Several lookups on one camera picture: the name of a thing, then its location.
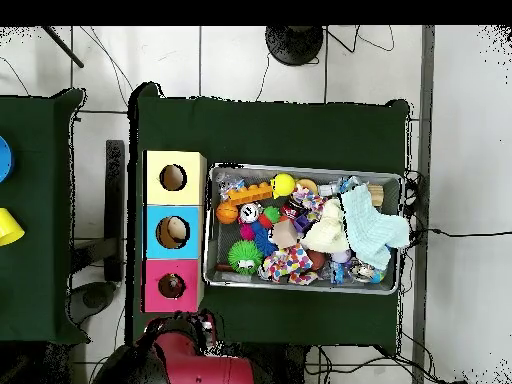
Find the yellow ball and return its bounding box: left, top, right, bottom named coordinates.
left=271, top=173, right=297, bottom=199

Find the green cloth side table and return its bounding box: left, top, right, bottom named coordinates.
left=0, top=87, right=87, bottom=345

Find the black cable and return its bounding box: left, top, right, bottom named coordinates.
left=403, top=226, right=512, bottom=241

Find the yellow cup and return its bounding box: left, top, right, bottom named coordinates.
left=0, top=207, right=25, bottom=247

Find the green spiky rubber ball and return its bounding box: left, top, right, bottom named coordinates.
left=228, top=239, right=264, bottom=276

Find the orange ball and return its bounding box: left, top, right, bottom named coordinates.
left=215, top=200, right=240, bottom=225

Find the black pole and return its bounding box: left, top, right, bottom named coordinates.
left=41, top=25, right=85, bottom=69

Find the black panel stand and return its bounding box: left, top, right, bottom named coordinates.
left=105, top=139, right=127, bottom=281

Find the dark green table cloth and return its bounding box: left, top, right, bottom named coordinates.
left=127, top=79, right=413, bottom=353

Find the cream white cloth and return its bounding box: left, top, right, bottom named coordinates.
left=301, top=198, right=351, bottom=255

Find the large colourful dotted cloth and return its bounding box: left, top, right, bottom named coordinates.
left=263, top=243, right=320, bottom=285

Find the wooden box with three holes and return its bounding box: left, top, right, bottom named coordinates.
left=142, top=150, right=208, bottom=313

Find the grey round stand foot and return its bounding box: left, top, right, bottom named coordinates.
left=67, top=281, right=117, bottom=321

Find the shallow clear mesh bin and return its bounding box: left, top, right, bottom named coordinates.
left=203, top=163, right=404, bottom=296

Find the orange toy building block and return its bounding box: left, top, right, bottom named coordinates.
left=226, top=183, right=273, bottom=205

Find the blue round object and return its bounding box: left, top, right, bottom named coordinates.
left=0, top=135, right=15, bottom=181

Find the mint green cloth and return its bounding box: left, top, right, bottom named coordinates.
left=341, top=183, right=411, bottom=269

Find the black round stand base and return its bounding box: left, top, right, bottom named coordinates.
left=265, top=25, right=325, bottom=67

